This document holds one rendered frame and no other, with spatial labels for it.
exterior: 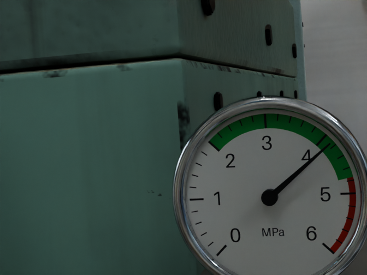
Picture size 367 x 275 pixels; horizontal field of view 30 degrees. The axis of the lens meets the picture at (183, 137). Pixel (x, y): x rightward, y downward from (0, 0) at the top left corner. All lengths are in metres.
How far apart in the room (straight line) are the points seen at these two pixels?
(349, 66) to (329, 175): 2.52
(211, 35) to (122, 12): 0.07
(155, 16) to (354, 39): 2.46
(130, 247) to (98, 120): 0.06
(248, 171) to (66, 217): 0.11
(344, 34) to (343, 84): 0.19
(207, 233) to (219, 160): 0.02
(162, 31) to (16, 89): 0.07
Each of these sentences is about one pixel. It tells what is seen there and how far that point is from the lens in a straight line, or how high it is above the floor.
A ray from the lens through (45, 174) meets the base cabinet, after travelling 0.31.
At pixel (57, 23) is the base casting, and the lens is 0.30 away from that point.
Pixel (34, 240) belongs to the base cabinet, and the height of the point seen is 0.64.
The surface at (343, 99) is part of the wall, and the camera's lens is 2.73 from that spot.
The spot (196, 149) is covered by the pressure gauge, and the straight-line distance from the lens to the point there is 0.22.
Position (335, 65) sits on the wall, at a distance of 2.73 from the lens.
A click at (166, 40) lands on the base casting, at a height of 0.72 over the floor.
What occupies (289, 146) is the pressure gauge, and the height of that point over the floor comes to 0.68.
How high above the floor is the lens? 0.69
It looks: 3 degrees down
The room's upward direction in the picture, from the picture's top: 4 degrees counter-clockwise
